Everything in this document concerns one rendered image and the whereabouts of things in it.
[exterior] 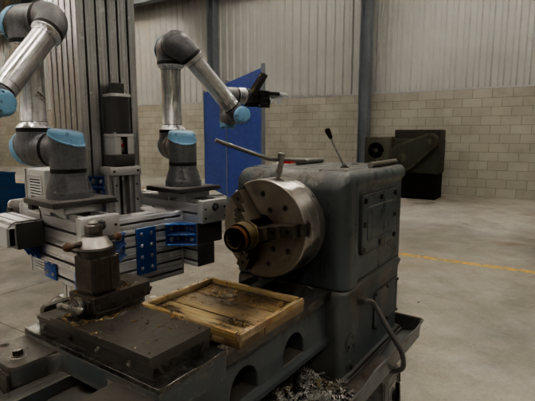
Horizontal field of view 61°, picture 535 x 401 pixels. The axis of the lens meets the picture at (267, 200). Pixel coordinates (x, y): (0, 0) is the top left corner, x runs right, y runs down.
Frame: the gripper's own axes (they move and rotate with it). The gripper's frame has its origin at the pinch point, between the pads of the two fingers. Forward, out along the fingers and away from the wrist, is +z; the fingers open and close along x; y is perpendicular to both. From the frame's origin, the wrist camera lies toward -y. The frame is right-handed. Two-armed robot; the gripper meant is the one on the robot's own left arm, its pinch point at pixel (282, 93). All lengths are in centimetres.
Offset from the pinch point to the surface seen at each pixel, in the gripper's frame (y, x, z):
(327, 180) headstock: 24, 84, -30
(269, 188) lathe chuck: 26, 82, -50
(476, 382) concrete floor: 150, 67, 100
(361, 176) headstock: 23, 86, -17
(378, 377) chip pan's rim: 90, 103, -14
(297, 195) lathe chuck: 27, 89, -43
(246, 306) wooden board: 57, 96, -62
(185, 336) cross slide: 45, 123, -89
